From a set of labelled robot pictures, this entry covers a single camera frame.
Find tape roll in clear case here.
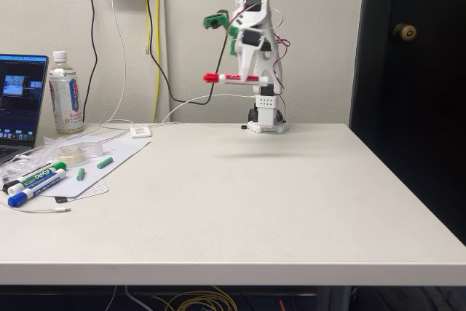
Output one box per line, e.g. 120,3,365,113
57,141,105,165

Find red Expo marker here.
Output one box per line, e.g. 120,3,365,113
202,71,269,86

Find black marker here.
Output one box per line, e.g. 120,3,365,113
2,178,21,194

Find black camera cable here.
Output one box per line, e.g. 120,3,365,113
143,0,229,106

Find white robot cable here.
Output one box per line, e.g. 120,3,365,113
151,93,256,128

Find white mesh mat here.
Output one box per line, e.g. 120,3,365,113
54,178,110,202

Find plastic tea bottle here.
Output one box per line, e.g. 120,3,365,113
48,50,85,135

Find small white adapter box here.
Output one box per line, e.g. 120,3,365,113
129,124,152,139

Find green Expo marker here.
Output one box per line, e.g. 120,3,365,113
16,160,68,187

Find grey table leg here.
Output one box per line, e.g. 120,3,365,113
315,285,353,311

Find blue Expo marker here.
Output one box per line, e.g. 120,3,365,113
7,168,68,208

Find open laptop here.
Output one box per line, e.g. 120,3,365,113
0,53,50,165

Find long yellow cable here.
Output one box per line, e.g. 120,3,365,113
152,0,162,125

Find red and black wire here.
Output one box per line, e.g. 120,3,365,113
271,32,292,94

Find green camera mount with board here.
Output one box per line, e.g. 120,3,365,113
202,12,240,56

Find white paper sheet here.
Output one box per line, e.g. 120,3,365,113
34,130,152,199

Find clear plastic bags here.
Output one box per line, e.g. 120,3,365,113
0,135,68,185

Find yellow cable bundle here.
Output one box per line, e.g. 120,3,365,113
152,286,238,311

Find white cable with connector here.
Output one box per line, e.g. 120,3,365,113
0,200,72,215

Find brass door knob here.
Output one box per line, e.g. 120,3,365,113
392,23,418,42

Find dark door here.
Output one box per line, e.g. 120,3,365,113
348,0,466,247

